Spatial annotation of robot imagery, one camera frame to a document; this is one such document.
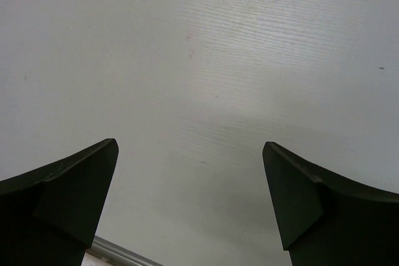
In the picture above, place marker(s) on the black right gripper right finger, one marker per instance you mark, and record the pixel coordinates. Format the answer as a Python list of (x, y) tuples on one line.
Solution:
[(327, 219)]

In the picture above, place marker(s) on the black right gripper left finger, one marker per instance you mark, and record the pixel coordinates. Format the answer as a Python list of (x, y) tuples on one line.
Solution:
[(49, 216)]

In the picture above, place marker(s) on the aluminium table rail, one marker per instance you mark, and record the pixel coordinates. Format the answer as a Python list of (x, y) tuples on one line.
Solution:
[(117, 255)]

